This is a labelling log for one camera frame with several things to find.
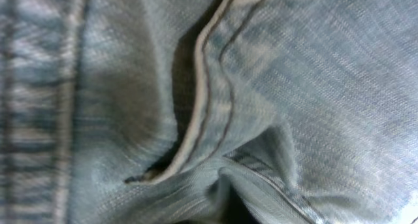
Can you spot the light blue denim shorts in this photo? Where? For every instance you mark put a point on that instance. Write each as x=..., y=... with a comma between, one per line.
x=129, y=111

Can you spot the dark blue garment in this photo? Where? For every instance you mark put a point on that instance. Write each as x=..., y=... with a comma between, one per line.
x=230, y=209

